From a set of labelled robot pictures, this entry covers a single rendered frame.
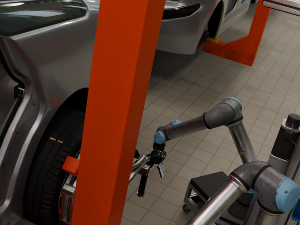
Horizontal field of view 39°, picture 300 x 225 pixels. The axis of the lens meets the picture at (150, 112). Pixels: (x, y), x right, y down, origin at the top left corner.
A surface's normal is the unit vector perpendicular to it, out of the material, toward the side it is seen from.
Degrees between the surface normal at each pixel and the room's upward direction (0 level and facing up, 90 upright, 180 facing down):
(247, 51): 90
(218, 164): 0
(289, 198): 82
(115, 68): 90
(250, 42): 90
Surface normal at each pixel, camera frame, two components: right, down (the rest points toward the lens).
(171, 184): 0.18, -0.87
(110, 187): -0.38, 0.37
